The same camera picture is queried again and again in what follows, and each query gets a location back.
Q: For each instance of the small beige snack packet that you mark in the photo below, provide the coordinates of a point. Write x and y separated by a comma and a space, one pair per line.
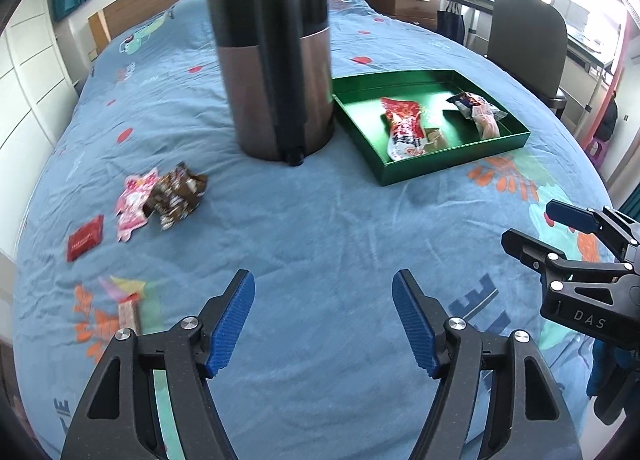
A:
436, 138

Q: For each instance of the long red and white packet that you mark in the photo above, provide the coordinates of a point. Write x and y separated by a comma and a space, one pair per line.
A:
404, 130

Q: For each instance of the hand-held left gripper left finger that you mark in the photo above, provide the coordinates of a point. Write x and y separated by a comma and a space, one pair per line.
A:
232, 325

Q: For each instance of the pink hoop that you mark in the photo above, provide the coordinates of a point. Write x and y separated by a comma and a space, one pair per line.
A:
616, 55

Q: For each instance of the clear wafer bar packet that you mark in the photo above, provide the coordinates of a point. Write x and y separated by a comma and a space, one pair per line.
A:
129, 315

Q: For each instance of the grey office chair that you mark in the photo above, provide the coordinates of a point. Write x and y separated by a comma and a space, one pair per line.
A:
525, 35

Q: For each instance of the dark hanging bag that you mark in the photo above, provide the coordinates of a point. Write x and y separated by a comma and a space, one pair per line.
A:
450, 25

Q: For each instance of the black copper kettle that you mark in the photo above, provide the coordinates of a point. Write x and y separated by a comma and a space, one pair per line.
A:
280, 100

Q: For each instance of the small red packet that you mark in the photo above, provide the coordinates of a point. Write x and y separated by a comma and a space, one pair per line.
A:
85, 239

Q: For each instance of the white wardrobe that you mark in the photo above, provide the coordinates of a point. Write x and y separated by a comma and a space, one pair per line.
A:
30, 75

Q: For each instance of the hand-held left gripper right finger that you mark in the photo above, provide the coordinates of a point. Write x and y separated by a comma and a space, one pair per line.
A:
415, 325

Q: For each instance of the green shallow box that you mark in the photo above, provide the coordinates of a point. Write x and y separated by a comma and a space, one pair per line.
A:
450, 160

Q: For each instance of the blue printed bed sheet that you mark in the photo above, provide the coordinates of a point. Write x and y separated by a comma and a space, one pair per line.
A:
320, 220

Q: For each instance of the small clear snack packet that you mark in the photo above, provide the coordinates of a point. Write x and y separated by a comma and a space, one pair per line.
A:
487, 122

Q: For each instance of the pink plastic stool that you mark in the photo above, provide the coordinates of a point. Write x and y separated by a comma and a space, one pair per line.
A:
597, 148

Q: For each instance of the white and orange snack bag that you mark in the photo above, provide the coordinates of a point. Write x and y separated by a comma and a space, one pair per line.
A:
464, 102

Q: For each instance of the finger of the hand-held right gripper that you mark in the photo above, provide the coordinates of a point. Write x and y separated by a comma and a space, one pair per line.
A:
530, 246
570, 215

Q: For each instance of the brown patterned snack packet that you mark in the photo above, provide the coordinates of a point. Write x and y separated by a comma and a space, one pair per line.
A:
176, 192

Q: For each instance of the pink cartoon snack packet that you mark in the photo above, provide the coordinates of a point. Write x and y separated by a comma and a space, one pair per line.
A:
131, 202

